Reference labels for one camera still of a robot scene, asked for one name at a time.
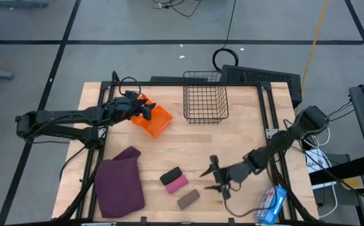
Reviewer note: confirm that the black oblong case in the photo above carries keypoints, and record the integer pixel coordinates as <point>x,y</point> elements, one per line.
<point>170,175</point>

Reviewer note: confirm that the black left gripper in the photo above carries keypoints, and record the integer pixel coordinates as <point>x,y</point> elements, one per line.
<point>124,108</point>

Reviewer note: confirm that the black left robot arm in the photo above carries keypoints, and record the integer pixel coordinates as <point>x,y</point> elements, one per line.
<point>59,116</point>

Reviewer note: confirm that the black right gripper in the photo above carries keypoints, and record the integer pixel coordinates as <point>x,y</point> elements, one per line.
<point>224,175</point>

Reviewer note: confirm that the brown oblong case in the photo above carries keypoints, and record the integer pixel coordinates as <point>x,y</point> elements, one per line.
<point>188,199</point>

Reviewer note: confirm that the grey floor base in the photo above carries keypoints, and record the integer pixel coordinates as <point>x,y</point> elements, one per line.
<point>20,3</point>

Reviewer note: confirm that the orange two-compartment plastic tray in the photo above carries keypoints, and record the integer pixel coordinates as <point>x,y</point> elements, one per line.
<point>158,122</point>

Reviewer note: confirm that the pink oblong case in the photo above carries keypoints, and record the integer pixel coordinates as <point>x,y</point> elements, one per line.
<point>178,185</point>

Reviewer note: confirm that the black metal table frame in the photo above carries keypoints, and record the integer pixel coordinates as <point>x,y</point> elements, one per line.
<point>169,83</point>

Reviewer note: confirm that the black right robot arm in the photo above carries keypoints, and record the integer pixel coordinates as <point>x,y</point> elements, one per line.
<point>282,139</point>

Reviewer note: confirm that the blue first aid box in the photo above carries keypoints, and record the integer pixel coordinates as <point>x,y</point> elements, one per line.
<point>271,204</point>

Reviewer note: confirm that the black beam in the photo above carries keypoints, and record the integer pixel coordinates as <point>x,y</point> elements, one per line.
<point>342,171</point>

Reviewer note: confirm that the white printed bag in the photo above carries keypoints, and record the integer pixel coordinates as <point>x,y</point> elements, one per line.
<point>318,164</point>

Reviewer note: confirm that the purple cloth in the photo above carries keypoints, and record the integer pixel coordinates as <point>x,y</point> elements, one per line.
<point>119,185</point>

